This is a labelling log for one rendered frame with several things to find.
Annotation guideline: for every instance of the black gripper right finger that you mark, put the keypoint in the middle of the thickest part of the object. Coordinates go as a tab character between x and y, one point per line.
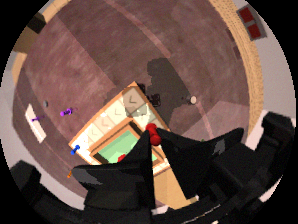
190	159

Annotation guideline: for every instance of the red die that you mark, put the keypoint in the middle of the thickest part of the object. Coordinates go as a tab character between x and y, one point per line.
120	158

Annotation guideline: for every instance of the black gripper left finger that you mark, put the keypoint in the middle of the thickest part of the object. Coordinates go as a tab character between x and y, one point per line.
134	172

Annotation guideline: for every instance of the red pawn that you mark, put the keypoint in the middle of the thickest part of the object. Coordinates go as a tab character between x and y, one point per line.
154	138

